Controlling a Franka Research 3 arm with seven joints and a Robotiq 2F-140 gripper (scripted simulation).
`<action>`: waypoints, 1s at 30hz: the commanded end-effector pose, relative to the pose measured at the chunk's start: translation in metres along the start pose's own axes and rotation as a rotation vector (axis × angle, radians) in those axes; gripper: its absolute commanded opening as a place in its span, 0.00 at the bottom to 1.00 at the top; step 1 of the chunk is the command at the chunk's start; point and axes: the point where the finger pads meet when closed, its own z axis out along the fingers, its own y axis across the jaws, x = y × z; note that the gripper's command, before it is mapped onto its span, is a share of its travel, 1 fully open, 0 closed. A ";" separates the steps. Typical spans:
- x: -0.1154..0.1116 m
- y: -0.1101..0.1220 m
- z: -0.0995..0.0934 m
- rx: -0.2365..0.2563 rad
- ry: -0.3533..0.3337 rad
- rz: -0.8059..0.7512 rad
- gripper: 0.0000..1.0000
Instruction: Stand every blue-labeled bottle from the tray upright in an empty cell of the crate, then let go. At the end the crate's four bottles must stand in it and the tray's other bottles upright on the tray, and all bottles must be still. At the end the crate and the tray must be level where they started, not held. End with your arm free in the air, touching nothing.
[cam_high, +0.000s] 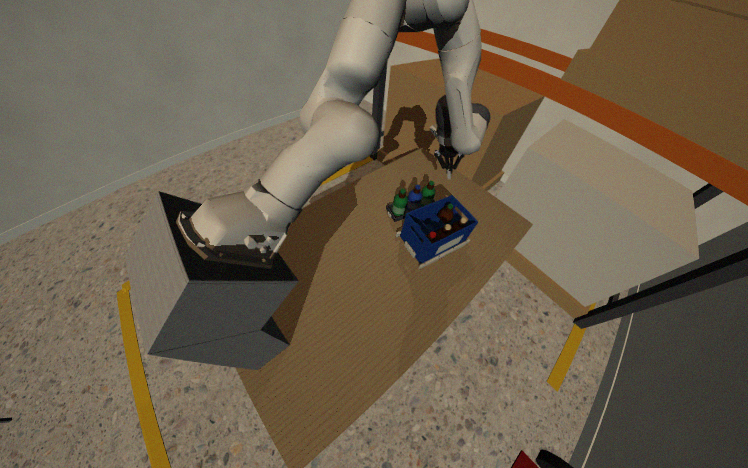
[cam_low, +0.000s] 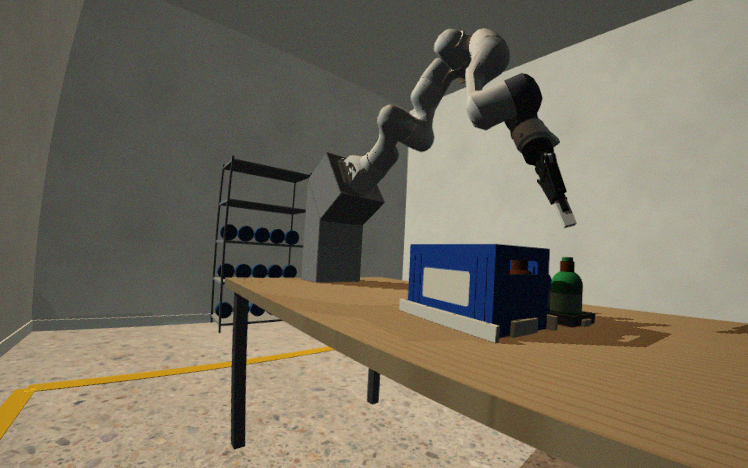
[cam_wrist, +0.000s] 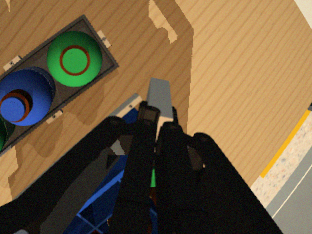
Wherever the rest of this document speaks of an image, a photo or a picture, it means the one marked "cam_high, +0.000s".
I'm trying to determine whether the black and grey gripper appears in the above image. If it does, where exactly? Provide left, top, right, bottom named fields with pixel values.
left=434, top=144, right=464, bottom=179

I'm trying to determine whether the blue bottle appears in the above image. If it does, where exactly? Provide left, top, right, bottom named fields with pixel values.
left=407, top=185, right=422, bottom=211

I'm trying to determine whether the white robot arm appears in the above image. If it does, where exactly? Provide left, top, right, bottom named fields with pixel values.
left=176, top=0, right=490, bottom=269

